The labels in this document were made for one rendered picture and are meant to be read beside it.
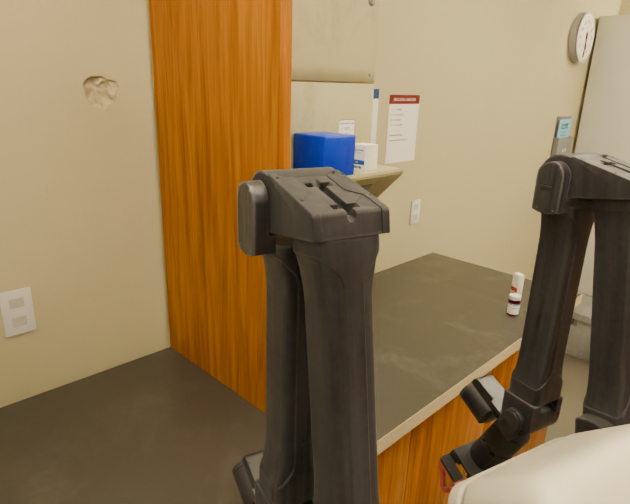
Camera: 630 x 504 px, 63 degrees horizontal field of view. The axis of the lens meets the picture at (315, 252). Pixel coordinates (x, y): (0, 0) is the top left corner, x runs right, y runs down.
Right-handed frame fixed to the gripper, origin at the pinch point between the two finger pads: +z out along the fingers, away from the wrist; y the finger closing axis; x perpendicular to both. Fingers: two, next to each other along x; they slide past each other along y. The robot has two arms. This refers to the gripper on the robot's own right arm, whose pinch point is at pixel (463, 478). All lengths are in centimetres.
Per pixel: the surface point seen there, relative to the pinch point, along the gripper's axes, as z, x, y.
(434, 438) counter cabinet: 35.7, -19.0, -25.6
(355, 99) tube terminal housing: -35, -81, -8
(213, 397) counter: 30, -46, 31
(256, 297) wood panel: -1, -52, 23
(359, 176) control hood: -26, -61, -1
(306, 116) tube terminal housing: -33, -75, 8
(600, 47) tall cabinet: -13, -196, -274
